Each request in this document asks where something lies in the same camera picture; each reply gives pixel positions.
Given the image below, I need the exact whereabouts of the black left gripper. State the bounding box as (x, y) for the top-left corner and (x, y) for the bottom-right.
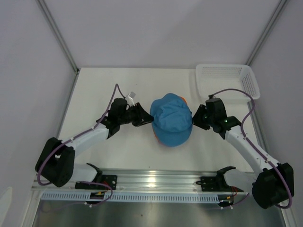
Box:
(118, 103), (155, 128)

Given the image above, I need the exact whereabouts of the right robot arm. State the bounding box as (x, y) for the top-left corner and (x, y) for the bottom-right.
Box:
(193, 98), (294, 209)

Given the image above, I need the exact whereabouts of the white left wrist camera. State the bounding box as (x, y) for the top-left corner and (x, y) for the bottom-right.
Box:
(125, 91), (136, 106)

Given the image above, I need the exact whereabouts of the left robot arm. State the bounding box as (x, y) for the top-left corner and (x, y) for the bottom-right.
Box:
(35, 98), (153, 190)

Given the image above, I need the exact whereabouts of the aluminium frame post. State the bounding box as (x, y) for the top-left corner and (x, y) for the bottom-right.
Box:
(245, 0), (291, 66)
(36, 0), (79, 74)

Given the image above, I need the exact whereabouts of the blue bucket hat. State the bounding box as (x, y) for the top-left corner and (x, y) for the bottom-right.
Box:
(150, 93), (192, 148)

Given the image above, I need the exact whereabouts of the orange bucket hat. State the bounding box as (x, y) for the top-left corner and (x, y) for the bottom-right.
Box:
(153, 96), (187, 142)

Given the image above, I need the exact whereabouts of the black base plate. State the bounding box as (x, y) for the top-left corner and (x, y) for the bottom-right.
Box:
(195, 176), (243, 192)
(94, 175), (118, 190)

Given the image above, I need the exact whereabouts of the right aluminium frame post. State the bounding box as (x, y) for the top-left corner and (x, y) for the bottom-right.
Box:
(245, 0), (291, 66)

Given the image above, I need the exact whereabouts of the white slotted cable duct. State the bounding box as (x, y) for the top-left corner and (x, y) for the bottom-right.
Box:
(41, 192), (220, 204)

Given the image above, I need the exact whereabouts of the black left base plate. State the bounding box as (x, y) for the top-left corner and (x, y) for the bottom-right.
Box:
(94, 175), (118, 190)

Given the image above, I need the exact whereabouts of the aluminium mounting rail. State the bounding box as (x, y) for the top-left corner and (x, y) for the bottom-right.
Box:
(32, 167), (255, 196)

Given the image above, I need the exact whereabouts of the white plastic basket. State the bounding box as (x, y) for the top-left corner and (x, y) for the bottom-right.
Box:
(195, 64), (260, 100)

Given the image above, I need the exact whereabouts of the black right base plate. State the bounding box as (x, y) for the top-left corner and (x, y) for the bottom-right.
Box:
(195, 176), (243, 192)

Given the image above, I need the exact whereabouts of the left aluminium frame post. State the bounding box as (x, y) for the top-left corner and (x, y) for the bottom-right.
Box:
(36, 0), (79, 74)

